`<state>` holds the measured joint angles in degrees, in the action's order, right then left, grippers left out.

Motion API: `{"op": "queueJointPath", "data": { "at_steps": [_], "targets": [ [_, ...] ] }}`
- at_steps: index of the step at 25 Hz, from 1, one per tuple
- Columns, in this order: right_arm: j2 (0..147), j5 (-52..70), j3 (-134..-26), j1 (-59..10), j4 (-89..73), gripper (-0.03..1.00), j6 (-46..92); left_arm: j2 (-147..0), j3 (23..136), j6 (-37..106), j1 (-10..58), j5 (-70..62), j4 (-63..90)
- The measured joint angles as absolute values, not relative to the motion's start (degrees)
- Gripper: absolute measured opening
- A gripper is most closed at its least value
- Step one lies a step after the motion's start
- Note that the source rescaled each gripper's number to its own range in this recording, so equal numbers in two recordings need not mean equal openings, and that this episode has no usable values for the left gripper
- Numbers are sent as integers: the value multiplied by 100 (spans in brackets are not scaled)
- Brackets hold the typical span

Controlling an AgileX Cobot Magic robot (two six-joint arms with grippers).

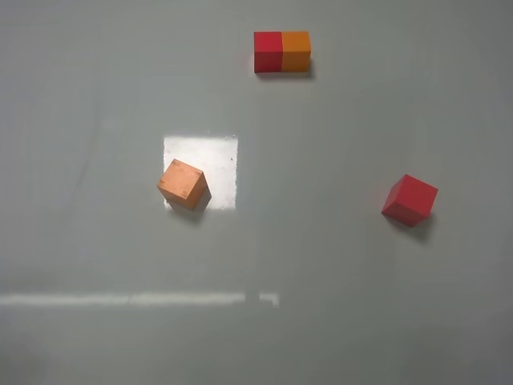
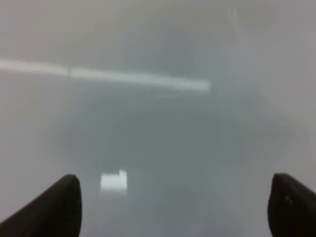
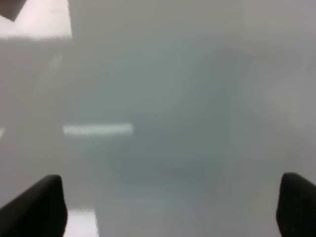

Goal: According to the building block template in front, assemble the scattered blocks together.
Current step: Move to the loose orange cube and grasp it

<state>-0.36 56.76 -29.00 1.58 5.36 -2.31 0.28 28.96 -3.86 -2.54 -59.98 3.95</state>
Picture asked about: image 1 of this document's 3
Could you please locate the orange wooden cube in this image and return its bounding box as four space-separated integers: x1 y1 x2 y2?
156 159 208 210

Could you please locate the red wooden cube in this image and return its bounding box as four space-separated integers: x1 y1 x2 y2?
382 174 438 227

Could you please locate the orange template cube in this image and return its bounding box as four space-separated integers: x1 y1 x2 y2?
281 30 311 73

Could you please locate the red template cube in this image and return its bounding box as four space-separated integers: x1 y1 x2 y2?
253 31 283 73

